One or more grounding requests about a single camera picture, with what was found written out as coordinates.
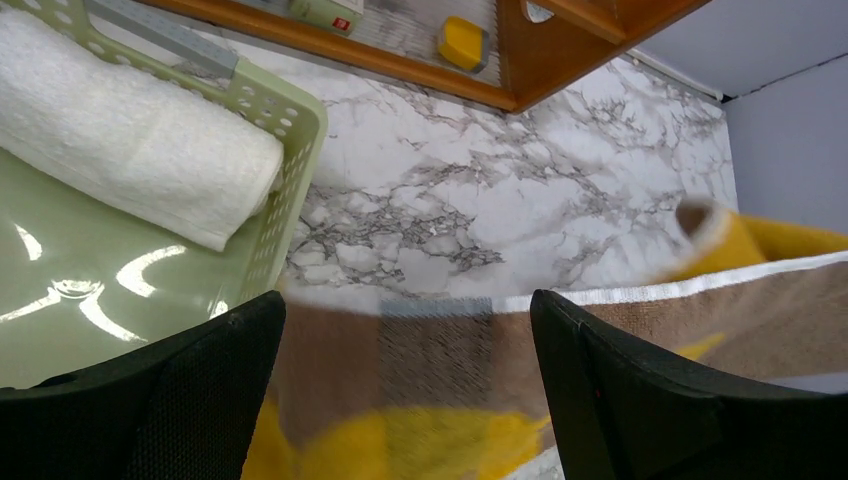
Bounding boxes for wooden shelf rack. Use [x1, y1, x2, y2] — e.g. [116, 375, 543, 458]
[153, 1, 703, 113]

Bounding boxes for yellow small object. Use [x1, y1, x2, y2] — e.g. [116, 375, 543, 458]
[436, 16, 491, 74]

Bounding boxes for green plastic basket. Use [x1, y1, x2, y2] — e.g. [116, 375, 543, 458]
[1, 1, 328, 388]

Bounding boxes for white towel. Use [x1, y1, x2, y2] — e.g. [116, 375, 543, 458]
[1, 6, 283, 251]

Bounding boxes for brown yellow towels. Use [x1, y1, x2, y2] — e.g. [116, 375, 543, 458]
[242, 200, 847, 479]

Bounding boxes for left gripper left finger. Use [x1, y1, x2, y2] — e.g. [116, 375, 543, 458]
[1, 291, 286, 479]

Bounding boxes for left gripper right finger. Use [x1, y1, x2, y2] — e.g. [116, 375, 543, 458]
[530, 290, 847, 479]

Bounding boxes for white small box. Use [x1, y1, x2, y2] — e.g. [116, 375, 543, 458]
[288, 0, 365, 36]

